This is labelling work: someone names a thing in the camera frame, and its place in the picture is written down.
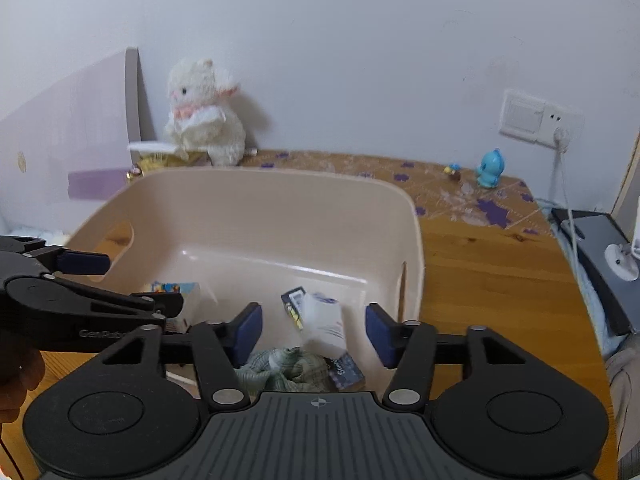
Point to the pale purple board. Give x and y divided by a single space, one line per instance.
75 125

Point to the white wall switch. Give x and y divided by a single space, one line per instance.
522 115

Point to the wooden board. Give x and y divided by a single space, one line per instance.
627 175

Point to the white round stand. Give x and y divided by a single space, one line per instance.
621 261

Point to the white plush toy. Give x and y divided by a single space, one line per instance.
210 120

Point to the white paper packet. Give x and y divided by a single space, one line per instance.
325 327

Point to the black yellow small packet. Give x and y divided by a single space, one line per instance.
294 306

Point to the golden tissue box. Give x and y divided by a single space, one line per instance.
165 161

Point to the green plaid cloth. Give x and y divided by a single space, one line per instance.
285 370

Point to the person's left hand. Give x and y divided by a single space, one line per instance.
20 385

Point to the blue printed packet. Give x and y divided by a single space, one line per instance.
347 372

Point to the small yellow blue toy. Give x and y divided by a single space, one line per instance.
454 171

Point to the grey box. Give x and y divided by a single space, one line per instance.
592 240

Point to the white wall socket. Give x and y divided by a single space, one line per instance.
562 120

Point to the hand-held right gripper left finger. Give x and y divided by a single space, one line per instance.
248 329

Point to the white box with colourful print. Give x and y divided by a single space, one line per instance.
182 300

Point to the grey clothing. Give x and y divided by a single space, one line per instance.
625 400

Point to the patterned table mat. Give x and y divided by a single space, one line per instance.
375 170

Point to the white fluffy cloth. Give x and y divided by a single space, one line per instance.
50 235

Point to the light blue cloth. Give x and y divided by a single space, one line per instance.
597 310

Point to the beige plastic storage bin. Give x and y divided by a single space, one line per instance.
250 220

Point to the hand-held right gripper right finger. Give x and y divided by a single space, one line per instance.
378 332

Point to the blue toy figure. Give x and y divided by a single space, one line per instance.
491 167

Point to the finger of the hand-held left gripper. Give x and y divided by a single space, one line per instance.
100 306
82 262

